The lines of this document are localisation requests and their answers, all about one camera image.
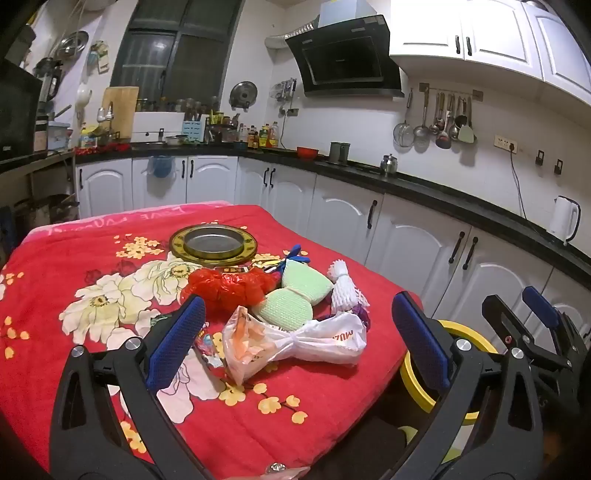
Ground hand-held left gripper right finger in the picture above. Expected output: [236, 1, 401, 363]
[392, 291, 548, 480]

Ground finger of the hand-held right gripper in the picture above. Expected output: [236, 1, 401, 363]
[481, 294, 561, 370]
[523, 286, 591, 365]

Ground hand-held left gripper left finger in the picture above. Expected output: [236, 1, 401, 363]
[48, 295, 208, 480]

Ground colourful candy wrapper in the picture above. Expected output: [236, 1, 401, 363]
[194, 323, 232, 370]

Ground yellow-rimmed trash bin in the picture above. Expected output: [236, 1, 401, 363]
[399, 318, 499, 425]

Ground purple foil wrapper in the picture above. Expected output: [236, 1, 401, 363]
[351, 302, 372, 330]

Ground red mesh bag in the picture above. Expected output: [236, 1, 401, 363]
[185, 267, 282, 315]

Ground white foam net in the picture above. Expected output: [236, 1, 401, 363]
[327, 260, 371, 315]

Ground white plastic bag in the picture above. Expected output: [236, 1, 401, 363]
[222, 305, 368, 386]

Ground green knitted cloth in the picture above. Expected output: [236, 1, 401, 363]
[252, 258, 334, 332]

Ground white electric kettle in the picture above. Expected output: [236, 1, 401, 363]
[548, 196, 581, 245]

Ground round gold-rimmed metal tray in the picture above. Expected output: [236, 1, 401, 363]
[168, 224, 258, 266]

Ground white base cabinets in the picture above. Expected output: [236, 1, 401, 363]
[76, 154, 591, 370]

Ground red floral blanket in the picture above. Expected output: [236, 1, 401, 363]
[0, 200, 423, 480]

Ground black kitchen countertop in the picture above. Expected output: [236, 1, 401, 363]
[0, 141, 591, 278]

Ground green spatula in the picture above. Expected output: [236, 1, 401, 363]
[458, 97, 476, 144]

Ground steel ladle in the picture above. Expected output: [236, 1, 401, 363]
[436, 95, 453, 149]
[413, 90, 431, 139]

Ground pile of red peppers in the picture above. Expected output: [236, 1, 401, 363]
[76, 142, 132, 155]

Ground hanging kitchen utensils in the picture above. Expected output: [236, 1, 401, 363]
[393, 88, 415, 148]

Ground row of seasoning bottles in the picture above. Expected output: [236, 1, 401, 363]
[205, 111, 280, 149]

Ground row of glass jars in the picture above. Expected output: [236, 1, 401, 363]
[136, 97, 218, 114]

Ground light blue box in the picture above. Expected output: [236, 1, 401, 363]
[47, 121, 71, 151]

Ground wooden cutting board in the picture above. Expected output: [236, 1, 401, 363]
[100, 86, 140, 141]

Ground glass pot lid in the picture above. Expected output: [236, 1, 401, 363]
[229, 81, 258, 112]

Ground white gourd-shaped jug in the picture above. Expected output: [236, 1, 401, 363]
[76, 83, 93, 121]

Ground black microwave oven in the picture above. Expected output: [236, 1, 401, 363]
[0, 60, 43, 160]

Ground countertop blender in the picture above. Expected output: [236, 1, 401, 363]
[34, 58, 63, 114]

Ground dark framed window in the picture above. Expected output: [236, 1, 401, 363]
[110, 0, 245, 109]

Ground black range hood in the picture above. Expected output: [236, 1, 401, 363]
[285, 0, 406, 97]

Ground steel basin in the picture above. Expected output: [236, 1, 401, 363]
[60, 30, 89, 58]

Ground black power cable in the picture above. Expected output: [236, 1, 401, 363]
[509, 148, 527, 220]

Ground wall utensil rail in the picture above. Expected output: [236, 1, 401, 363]
[419, 83, 484, 102]

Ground white wall cabinets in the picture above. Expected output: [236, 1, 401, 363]
[389, 0, 591, 107]

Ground hanging wall organizer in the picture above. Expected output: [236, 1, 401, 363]
[90, 41, 110, 75]

